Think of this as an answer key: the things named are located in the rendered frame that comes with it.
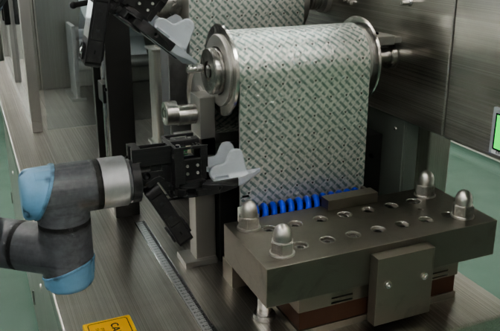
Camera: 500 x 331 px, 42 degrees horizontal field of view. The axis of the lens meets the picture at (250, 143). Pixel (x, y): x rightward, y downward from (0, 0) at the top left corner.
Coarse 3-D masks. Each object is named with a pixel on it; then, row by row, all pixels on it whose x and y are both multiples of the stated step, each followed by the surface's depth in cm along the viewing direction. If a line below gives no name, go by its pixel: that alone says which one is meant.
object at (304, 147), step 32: (352, 96) 109; (256, 128) 103; (288, 128) 105; (320, 128) 108; (352, 128) 110; (256, 160) 105; (288, 160) 107; (320, 160) 110; (352, 160) 112; (256, 192) 106; (288, 192) 109; (320, 192) 112
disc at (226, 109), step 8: (216, 24) 104; (208, 32) 107; (216, 32) 104; (224, 32) 101; (232, 40) 99; (232, 48) 98; (232, 56) 99; (232, 64) 99; (232, 88) 100; (232, 96) 101; (216, 104) 108; (232, 104) 101; (224, 112) 105
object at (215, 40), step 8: (208, 40) 106; (216, 40) 103; (224, 40) 101; (368, 40) 109; (224, 48) 100; (224, 56) 101; (232, 72) 99; (232, 80) 100; (216, 96) 106; (224, 96) 103; (224, 104) 103
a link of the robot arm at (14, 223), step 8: (0, 224) 96; (8, 224) 97; (16, 224) 97; (0, 232) 95; (8, 232) 96; (0, 240) 95; (8, 240) 95; (0, 248) 95; (8, 248) 95; (0, 256) 95; (8, 256) 95; (0, 264) 96; (8, 264) 96
